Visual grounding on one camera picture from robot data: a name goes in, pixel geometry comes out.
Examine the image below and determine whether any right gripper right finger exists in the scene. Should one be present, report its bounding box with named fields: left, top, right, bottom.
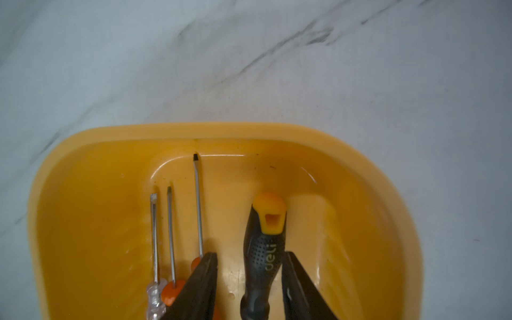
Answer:
left=281, top=251, right=338, bottom=320

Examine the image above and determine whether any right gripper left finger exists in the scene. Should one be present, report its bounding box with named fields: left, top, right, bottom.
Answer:
left=161, top=252, right=218, bottom=320

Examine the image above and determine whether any small orange black screwdriver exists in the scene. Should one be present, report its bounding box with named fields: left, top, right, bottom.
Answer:
left=191, top=153, right=221, bottom=319

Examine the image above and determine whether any short orange black screwdriver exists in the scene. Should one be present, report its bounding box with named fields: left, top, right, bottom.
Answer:
left=161, top=187, right=186, bottom=307

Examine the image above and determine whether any slim black yellow-cap screwdriver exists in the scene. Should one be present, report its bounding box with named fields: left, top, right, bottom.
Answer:
left=240, top=192, right=287, bottom=319

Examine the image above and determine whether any yellow plastic storage box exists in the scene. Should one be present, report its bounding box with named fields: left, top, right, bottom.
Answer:
left=27, top=123, right=423, bottom=319

